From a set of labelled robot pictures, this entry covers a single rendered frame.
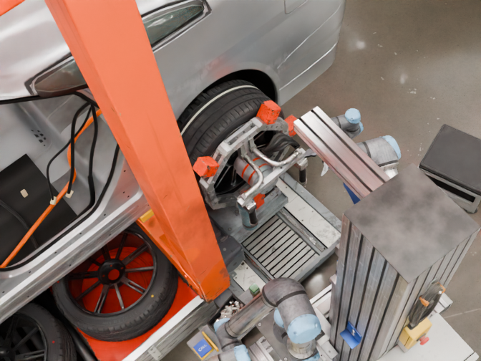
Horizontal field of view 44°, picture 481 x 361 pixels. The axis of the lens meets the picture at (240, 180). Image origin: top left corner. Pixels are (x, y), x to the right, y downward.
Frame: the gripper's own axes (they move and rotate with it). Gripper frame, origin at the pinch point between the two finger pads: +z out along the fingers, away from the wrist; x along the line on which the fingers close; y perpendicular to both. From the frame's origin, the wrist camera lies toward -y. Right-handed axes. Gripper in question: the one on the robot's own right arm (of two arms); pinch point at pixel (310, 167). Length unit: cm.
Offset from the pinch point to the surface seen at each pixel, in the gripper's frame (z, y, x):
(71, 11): 80, 173, 8
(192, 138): 40, 29, -39
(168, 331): 105, -45, 1
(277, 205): 6, -66, -22
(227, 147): 31.9, 29.0, -22.8
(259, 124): 12.5, 29.0, -21.7
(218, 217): 39, -61, -39
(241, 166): 26.9, 7.2, -21.6
